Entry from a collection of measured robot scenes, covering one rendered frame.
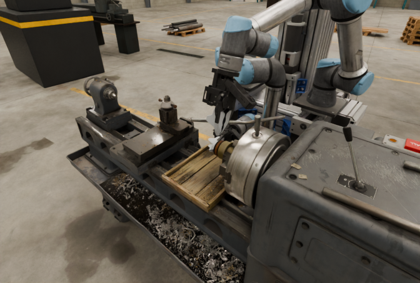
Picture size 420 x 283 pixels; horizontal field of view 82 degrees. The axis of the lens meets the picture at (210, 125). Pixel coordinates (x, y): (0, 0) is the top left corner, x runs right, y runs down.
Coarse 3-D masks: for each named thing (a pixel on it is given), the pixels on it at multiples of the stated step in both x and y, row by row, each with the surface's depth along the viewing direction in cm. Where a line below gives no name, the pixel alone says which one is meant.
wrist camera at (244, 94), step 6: (228, 78) 73; (228, 84) 73; (234, 84) 72; (234, 90) 72; (240, 90) 72; (234, 96) 72; (240, 96) 71; (246, 96) 71; (240, 102) 71; (246, 102) 70; (252, 102) 71; (246, 108) 71; (252, 108) 73
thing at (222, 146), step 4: (220, 140) 109; (216, 144) 107; (220, 144) 106; (224, 144) 105; (228, 144) 104; (216, 148) 106; (220, 148) 105; (224, 148) 103; (228, 148) 104; (232, 148) 104; (216, 152) 107; (220, 152) 104; (224, 152) 103; (220, 156) 105
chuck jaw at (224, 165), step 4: (228, 152) 102; (224, 156) 101; (228, 156) 100; (224, 160) 97; (228, 160) 97; (224, 164) 94; (220, 168) 94; (224, 168) 92; (220, 172) 94; (224, 172) 93; (228, 172) 89; (228, 176) 90; (228, 180) 90
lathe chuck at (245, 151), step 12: (252, 132) 91; (264, 132) 91; (276, 132) 93; (240, 144) 88; (252, 144) 87; (240, 156) 87; (252, 156) 84; (228, 168) 88; (240, 168) 86; (240, 180) 86; (228, 192) 95; (240, 192) 88
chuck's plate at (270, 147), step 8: (272, 136) 89; (280, 136) 89; (288, 136) 94; (264, 144) 86; (272, 144) 85; (280, 144) 91; (288, 144) 100; (264, 152) 84; (272, 152) 87; (256, 160) 83; (264, 160) 82; (256, 168) 82; (264, 168) 85; (248, 176) 84; (256, 176) 82; (248, 184) 84; (256, 184) 86; (248, 192) 85; (256, 192) 88; (248, 200) 87
